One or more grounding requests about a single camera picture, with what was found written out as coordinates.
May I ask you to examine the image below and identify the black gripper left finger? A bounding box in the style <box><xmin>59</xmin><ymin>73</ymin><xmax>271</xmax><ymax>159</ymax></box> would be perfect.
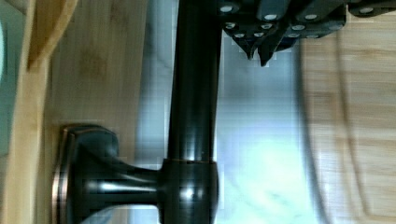
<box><xmin>218</xmin><ymin>0</ymin><xmax>291</xmax><ymax>60</ymax></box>

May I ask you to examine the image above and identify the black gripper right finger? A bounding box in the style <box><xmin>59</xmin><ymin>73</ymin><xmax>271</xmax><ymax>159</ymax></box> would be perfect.
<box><xmin>257</xmin><ymin>0</ymin><xmax>395</xmax><ymax>66</ymax></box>

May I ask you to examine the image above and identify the wooden cutting board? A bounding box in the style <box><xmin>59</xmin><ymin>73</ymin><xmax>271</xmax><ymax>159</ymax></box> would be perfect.
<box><xmin>302</xmin><ymin>13</ymin><xmax>396</xmax><ymax>224</ymax></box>

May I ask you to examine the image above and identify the black drawer handle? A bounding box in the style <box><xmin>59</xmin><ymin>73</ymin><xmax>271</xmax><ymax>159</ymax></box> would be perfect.
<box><xmin>52</xmin><ymin>0</ymin><xmax>221</xmax><ymax>224</ymax></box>

